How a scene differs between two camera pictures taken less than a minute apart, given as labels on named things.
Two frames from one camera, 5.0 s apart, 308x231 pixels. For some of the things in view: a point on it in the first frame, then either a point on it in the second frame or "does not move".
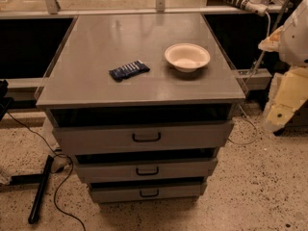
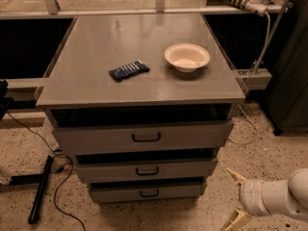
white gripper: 295,38 → 251,196
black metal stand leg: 39,180 does not move
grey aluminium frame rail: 254,78 does not move
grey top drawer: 94,131 does not move
